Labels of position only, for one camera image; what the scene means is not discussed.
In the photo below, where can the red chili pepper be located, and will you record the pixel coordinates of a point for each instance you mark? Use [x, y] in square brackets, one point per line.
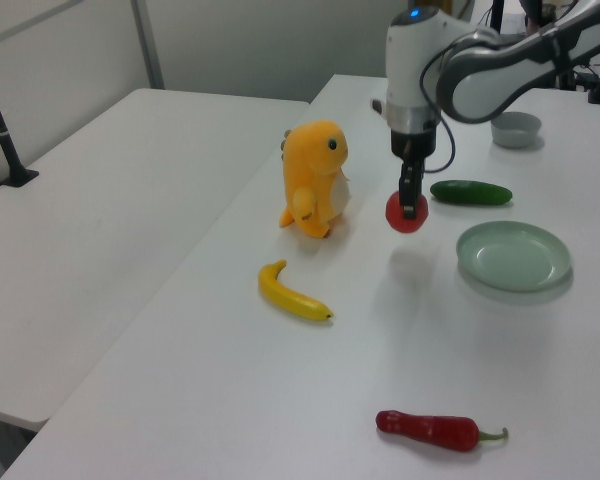
[430, 429]

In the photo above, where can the adjoining white table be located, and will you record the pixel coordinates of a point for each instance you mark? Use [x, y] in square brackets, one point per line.
[105, 225]

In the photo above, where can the yellow banana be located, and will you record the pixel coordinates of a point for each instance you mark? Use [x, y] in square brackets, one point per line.
[285, 295]

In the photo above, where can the pale green plate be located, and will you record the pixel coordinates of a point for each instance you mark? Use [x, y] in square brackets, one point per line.
[512, 257]

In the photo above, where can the black pole with foot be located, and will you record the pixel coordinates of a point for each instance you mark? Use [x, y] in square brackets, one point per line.
[5, 145]

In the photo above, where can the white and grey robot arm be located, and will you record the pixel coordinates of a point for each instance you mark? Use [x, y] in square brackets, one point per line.
[410, 60]

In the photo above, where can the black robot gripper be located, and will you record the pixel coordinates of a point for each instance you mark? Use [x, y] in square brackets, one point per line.
[414, 140]

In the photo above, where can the small grey bowl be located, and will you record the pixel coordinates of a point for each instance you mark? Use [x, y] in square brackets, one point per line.
[515, 131]

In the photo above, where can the orange plush dinosaur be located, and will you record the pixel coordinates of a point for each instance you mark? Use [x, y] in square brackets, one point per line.
[312, 175]

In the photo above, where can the red apple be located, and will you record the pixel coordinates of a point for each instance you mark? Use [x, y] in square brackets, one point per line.
[394, 217]

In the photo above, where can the green cucumber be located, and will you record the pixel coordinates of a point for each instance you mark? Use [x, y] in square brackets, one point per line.
[470, 193]

